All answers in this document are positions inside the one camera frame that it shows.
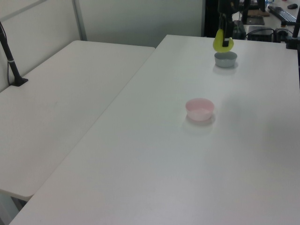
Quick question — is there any black flat box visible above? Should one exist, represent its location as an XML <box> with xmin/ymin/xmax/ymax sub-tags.
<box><xmin>246</xmin><ymin>15</ymin><xmax>265</xmax><ymax>26</ymax></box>

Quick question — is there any white office desk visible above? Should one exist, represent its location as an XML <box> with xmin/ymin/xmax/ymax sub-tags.
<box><xmin>243</xmin><ymin>0</ymin><xmax>300</xmax><ymax>31</ymax></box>

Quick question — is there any black cabinet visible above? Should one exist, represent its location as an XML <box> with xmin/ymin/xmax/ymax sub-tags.
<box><xmin>202</xmin><ymin>0</ymin><xmax>221</xmax><ymax>38</ymax></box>

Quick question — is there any black camera pole with base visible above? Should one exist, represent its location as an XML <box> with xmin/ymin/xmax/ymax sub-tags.
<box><xmin>0</xmin><ymin>20</ymin><xmax>29</xmax><ymax>88</ymax></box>

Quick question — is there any grey metal partition post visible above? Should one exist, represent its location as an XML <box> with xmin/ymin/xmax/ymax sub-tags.
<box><xmin>72</xmin><ymin>0</ymin><xmax>88</xmax><ymax>42</ymax></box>

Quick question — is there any pink plastic bowl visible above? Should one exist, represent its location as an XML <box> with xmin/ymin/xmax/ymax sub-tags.
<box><xmin>185</xmin><ymin>97</ymin><xmax>215</xmax><ymax>121</ymax></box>

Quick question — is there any grey box with green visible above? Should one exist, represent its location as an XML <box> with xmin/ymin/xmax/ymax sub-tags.
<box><xmin>233</xmin><ymin>20</ymin><xmax>246</xmax><ymax>39</ymax></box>

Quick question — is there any black computer keyboard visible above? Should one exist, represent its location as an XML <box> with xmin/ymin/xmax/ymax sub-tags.
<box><xmin>267</xmin><ymin>6</ymin><xmax>297</xmax><ymax>23</ymax></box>

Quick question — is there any white side table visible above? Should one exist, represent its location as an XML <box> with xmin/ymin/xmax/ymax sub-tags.
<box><xmin>0</xmin><ymin>40</ymin><xmax>157</xmax><ymax>202</ymax></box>

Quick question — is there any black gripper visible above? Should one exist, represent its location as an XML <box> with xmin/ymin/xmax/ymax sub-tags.
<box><xmin>218</xmin><ymin>0</ymin><xmax>235</xmax><ymax>47</ymax></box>

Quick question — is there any black camera pole with clamp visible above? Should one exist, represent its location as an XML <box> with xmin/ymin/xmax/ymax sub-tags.
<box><xmin>285</xmin><ymin>13</ymin><xmax>300</xmax><ymax>50</ymax></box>

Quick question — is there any black computer case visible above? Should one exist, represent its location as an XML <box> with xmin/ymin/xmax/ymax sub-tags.
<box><xmin>247</xmin><ymin>25</ymin><xmax>275</xmax><ymax>42</ymax></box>

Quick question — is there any green pear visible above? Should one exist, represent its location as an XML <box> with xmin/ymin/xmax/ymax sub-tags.
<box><xmin>212</xmin><ymin>28</ymin><xmax>234</xmax><ymax>53</ymax></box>

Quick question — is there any grey plastic bowl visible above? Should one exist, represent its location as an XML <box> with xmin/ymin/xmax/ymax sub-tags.
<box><xmin>214</xmin><ymin>51</ymin><xmax>238</xmax><ymax>68</ymax></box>

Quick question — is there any black monitor stand post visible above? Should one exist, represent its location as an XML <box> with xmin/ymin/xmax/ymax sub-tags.
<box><xmin>242</xmin><ymin>0</ymin><xmax>250</xmax><ymax>24</ymax></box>

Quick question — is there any brown board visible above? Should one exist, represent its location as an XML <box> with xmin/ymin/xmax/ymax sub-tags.
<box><xmin>247</xmin><ymin>9</ymin><xmax>270</xmax><ymax>17</ymax></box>

